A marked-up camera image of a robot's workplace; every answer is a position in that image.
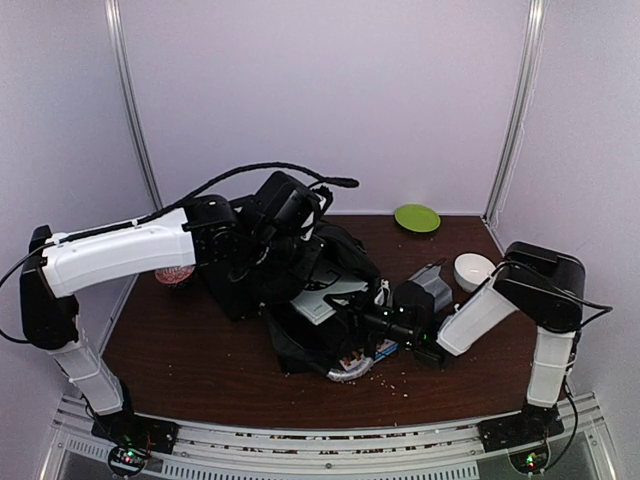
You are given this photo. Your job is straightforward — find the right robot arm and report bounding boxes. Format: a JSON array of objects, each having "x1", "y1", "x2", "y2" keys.
[{"x1": 324, "y1": 242, "x2": 612, "y2": 442}]

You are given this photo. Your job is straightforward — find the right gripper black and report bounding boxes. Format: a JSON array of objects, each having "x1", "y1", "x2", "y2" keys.
[{"x1": 325, "y1": 287, "x2": 419, "y2": 348}]

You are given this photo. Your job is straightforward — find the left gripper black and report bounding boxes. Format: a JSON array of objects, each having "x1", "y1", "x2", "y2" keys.
[{"x1": 245, "y1": 231, "x2": 329, "y2": 281}]

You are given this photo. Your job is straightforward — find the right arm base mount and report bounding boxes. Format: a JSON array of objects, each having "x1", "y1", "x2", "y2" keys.
[{"x1": 477, "y1": 406, "x2": 565, "y2": 476}]

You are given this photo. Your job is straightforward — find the left aluminium frame post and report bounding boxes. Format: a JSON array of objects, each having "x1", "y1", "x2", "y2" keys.
[{"x1": 104, "y1": 0, "x2": 163, "y2": 211}]

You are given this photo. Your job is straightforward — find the grey book letter G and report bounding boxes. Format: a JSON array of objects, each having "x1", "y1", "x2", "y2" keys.
[{"x1": 291, "y1": 260, "x2": 367, "y2": 326}]

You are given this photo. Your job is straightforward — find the black cable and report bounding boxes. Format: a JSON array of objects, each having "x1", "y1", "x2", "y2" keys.
[
  {"x1": 499, "y1": 257, "x2": 614, "y2": 331},
  {"x1": 0, "y1": 160, "x2": 360, "y2": 346}
]

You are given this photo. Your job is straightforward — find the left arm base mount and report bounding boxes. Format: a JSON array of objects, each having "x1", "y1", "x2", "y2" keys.
[{"x1": 91, "y1": 417, "x2": 179, "y2": 477}]

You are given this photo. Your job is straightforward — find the left black cable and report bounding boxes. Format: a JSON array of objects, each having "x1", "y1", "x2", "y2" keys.
[{"x1": 0, "y1": 160, "x2": 360, "y2": 346}]

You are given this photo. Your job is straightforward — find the green plate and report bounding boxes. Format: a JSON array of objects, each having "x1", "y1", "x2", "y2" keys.
[{"x1": 394, "y1": 204, "x2": 441, "y2": 233}]

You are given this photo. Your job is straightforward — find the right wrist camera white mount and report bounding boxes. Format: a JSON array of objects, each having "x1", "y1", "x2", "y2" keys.
[{"x1": 374, "y1": 279, "x2": 391, "y2": 306}]

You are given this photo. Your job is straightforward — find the aluminium frame post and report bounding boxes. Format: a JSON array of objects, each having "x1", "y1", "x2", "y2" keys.
[
  {"x1": 484, "y1": 0, "x2": 547, "y2": 228},
  {"x1": 104, "y1": 0, "x2": 163, "y2": 211}
]

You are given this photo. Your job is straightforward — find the right black cable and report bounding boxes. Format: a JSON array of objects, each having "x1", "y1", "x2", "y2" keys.
[{"x1": 499, "y1": 257, "x2": 614, "y2": 331}]

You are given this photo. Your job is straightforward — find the black backpack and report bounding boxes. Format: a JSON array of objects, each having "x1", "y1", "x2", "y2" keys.
[{"x1": 195, "y1": 221, "x2": 389, "y2": 383}]

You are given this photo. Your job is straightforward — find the front aluminium rail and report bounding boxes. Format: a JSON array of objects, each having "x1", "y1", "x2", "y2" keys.
[{"x1": 36, "y1": 394, "x2": 624, "y2": 479}]

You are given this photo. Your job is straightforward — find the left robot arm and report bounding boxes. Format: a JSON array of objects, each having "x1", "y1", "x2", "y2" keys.
[{"x1": 19, "y1": 167, "x2": 333, "y2": 444}]

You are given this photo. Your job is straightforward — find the white ribbed bowl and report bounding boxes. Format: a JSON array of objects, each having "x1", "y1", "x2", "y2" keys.
[{"x1": 454, "y1": 253, "x2": 496, "y2": 293}]

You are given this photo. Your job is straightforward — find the dog picture book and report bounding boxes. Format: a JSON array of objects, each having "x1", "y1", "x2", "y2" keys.
[{"x1": 339, "y1": 339, "x2": 398, "y2": 370}]

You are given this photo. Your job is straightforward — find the patterned pink bowl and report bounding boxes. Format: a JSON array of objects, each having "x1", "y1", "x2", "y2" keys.
[{"x1": 154, "y1": 266, "x2": 195, "y2": 289}]

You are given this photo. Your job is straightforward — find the right aluminium frame post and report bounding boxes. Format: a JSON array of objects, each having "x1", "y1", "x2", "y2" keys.
[{"x1": 484, "y1": 0, "x2": 547, "y2": 228}]

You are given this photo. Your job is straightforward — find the grey cloth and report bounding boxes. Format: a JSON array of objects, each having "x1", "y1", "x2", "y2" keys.
[{"x1": 409, "y1": 258, "x2": 453, "y2": 314}]

